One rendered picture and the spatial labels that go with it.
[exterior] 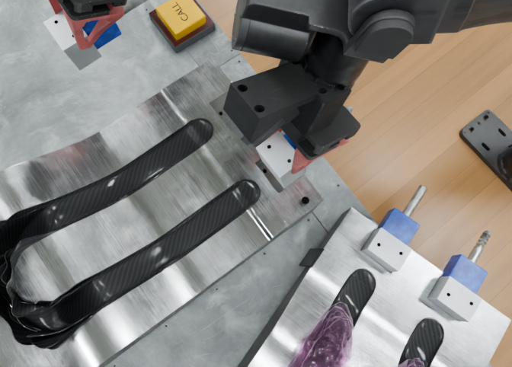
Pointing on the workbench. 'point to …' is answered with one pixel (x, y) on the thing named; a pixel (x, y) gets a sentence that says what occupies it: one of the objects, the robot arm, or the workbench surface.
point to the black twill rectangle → (312, 257)
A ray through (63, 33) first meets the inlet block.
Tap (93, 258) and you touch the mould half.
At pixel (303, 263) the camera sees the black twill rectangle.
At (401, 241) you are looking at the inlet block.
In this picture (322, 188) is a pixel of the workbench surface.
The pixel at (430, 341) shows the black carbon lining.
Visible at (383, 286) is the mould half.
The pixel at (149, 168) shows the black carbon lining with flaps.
